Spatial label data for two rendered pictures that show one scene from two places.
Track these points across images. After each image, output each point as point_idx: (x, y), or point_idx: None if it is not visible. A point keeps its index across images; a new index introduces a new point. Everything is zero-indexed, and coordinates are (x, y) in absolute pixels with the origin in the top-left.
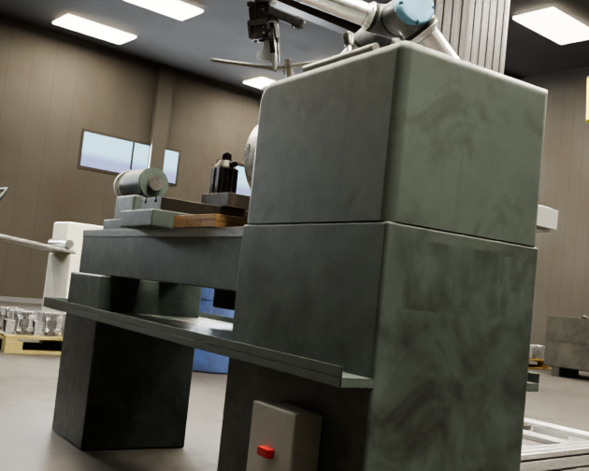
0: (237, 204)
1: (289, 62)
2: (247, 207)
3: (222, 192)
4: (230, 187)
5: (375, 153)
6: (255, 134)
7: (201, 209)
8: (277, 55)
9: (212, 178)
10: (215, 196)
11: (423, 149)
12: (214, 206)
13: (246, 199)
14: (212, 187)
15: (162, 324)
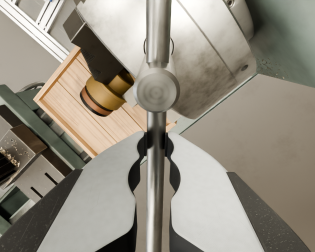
0: (33, 138)
1: (176, 74)
2: (25, 127)
3: (11, 165)
4: None
5: None
6: (209, 106)
7: (62, 167)
8: (177, 160)
9: None
10: (23, 169)
11: None
12: (48, 159)
13: (19, 132)
14: (2, 182)
15: (194, 123)
